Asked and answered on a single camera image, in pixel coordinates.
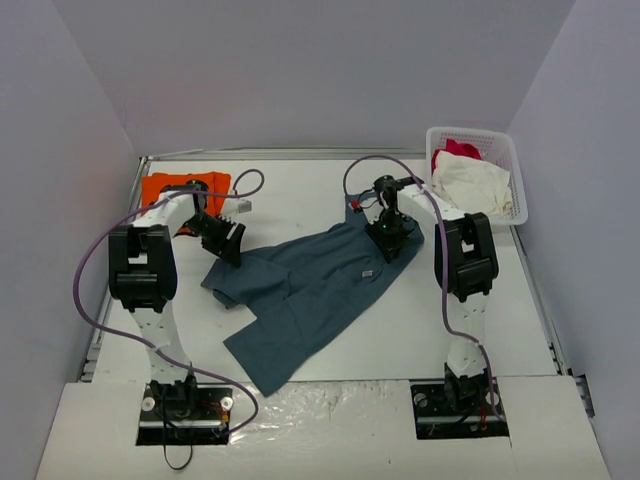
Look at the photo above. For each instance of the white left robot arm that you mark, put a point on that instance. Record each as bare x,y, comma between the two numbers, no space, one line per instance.
144,278

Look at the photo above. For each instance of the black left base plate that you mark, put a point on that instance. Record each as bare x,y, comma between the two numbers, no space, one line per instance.
206,423

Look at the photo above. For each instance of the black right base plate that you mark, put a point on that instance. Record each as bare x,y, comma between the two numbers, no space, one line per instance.
435,418

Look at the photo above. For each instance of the blue-grey t-shirt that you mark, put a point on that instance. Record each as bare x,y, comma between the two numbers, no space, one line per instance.
303,294

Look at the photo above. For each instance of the cream white t-shirt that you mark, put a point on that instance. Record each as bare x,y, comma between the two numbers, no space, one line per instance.
473,185

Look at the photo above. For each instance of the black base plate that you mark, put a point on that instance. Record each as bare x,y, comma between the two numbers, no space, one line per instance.
206,423
435,418

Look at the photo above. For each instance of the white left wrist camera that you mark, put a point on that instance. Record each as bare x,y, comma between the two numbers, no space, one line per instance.
234,207

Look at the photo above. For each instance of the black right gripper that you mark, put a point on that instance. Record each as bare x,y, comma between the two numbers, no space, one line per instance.
388,236

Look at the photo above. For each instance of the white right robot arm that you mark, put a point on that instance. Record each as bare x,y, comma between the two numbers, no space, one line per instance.
465,267

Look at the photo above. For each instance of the white plastic laundry basket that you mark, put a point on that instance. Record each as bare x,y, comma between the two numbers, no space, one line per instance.
496,148

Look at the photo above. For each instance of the red t-shirt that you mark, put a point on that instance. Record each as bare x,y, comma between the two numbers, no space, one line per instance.
456,148

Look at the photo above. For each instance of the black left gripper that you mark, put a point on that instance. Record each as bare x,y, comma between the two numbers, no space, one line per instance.
220,237

